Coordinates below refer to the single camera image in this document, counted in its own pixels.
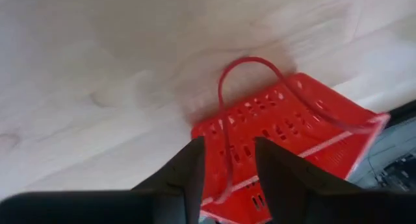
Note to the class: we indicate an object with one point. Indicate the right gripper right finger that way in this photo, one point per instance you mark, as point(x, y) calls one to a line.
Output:
point(325, 204)

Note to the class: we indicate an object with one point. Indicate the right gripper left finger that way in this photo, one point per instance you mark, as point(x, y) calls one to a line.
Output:
point(97, 207)

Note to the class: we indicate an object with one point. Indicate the red rubber band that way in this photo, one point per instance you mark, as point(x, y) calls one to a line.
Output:
point(247, 59)

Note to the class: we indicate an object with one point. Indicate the red plastic basket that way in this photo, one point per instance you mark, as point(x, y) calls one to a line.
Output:
point(292, 120)

